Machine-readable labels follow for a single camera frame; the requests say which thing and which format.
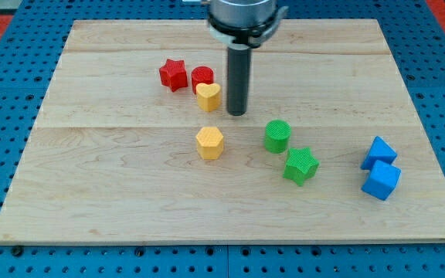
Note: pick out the yellow hexagon block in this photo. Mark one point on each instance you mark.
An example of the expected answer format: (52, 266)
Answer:
(209, 143)

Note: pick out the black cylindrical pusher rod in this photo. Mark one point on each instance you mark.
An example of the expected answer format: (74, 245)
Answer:
(238, 80)

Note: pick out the blue cube block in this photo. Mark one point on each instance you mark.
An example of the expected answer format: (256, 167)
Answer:
(382, 180)

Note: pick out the red cylinder block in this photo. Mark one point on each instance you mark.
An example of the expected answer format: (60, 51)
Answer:
(201, 74)

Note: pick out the green star block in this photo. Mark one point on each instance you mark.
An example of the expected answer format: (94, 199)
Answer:
(300, 165)

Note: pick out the blue triangular prism block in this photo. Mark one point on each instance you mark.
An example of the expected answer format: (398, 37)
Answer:
(378, 151)

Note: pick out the light wooden board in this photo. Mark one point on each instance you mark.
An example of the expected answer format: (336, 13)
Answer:
(112, 158)

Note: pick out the red star block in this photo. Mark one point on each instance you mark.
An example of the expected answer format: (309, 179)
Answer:
(173, 74)

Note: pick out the green cylinder block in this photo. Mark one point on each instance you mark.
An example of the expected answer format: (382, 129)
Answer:
(277, 135)

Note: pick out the yellow heart block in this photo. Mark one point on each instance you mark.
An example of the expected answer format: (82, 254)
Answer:
(208, 96)

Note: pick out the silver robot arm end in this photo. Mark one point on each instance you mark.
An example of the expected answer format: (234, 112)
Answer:
(244, 24)

